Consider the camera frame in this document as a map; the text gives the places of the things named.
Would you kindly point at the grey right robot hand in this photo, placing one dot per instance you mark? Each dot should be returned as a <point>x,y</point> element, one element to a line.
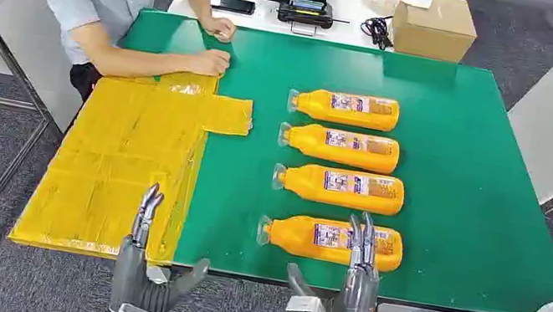
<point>356,303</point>

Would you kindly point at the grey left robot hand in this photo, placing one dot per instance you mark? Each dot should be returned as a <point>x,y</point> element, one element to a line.
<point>132,277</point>

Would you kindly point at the orange drink bottle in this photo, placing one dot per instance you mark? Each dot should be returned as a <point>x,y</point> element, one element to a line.
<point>305,186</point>
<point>296,239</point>
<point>318,107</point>
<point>312,146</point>

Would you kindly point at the yellow plastic sheet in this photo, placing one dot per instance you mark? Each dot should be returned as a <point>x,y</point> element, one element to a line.
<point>110,177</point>

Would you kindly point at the green table mat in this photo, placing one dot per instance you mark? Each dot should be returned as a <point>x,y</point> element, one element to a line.
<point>474,182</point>

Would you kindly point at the person's left hand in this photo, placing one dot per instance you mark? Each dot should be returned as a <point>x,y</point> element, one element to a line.
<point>222,27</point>

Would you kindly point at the brown cardboard box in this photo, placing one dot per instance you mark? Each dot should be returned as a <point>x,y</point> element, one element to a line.
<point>432,32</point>

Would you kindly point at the black smartphone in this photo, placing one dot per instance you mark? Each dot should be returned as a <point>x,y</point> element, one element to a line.
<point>232,5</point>

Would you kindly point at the black handheld radio controller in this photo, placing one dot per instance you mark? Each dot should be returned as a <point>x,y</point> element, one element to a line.
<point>306,13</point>

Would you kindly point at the clear plastic wrap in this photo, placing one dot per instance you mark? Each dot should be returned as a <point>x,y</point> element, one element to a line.
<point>380,1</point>

